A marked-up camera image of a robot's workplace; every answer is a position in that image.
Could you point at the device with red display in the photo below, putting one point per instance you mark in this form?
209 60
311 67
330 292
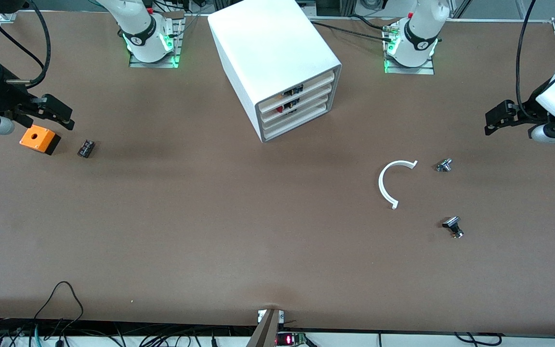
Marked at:
289 339

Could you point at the small black terminal block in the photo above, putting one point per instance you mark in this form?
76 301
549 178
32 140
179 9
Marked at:
86 148

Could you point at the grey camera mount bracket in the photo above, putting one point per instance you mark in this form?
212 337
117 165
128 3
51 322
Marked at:
267 330

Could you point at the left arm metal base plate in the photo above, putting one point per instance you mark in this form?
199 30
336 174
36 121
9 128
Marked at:
393 70

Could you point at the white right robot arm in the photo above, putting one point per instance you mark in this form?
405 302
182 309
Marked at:
142 33

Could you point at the metal bolt part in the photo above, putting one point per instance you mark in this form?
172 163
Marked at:
452 224
444 166

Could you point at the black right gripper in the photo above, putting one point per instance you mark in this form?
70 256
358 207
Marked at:
4 98

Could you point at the lower metal bolt part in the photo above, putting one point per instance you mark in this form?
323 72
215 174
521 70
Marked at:
452 224

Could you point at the orange button enclosure box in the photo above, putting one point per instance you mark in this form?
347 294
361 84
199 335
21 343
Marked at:
36 137

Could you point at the upper metal bolt part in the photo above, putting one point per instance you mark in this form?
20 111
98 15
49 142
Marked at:
444 166

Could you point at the white curved plastic arc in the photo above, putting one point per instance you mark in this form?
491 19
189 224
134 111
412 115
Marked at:
380 185

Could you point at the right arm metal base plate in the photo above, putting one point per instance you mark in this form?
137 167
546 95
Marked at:
135 62

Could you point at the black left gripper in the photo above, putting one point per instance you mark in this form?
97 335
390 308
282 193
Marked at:
529 109

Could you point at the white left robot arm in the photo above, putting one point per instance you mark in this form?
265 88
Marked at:
419 38

